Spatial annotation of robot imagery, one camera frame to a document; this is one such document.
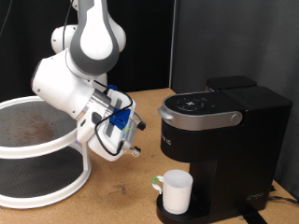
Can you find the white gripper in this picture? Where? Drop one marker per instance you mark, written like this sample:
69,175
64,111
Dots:
102,137

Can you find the black Keurig coffee machine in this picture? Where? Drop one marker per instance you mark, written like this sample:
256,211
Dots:
236,140

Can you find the black curtain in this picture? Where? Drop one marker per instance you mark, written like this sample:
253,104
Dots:
146,46

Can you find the white two-tier turntable rack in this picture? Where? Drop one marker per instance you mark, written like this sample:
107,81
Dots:
31,149

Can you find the grey divider panel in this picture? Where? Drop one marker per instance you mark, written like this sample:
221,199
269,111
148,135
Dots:
233,37

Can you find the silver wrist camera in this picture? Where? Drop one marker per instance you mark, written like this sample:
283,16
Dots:
129,133

